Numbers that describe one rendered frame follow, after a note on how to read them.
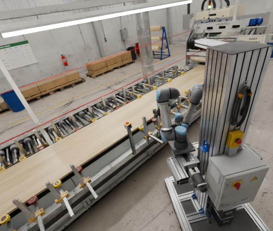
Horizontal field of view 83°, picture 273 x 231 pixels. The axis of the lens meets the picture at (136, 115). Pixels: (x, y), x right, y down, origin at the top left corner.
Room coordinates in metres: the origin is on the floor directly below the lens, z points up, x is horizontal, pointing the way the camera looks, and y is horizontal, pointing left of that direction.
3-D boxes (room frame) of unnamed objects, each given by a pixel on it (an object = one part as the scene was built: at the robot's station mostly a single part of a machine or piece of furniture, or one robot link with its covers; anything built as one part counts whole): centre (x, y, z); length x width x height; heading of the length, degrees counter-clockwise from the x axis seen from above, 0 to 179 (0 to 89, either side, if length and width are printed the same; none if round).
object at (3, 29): (2.08, -0.10, 2.34); 2.40 x 0.12 x 0.08; 124
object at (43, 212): (0.83, 1.13, 0.83); 0.13 x 0.06 x 0.05; 124
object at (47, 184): (0.96, 0.94, 0.88); 0.03 x 0.03 x 0.48; 34
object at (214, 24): (3.89, -2.37, 0.95); 1.65 x 0.70 x 1.90; 34
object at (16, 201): (0.82, 1.15, 0.92); 0.03 x 0.03 x 0.48; 34
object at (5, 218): (0.83, 1.40, 0.85); 0.08 x 0.08 x 0.11
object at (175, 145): (1.19, -0.42, 1.09); 0.15 x 0.15 x 0.10
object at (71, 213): (0.95, 0.88, 0.83); 0.43 x 0.03 x 0.04; 34
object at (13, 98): (5.53, 4.29, 0.36); 0.59 x 0.57 x 0.73; 34
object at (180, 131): (1.19, -0.41, 1.21); 0.13 x 0.12 x 0.14; 85
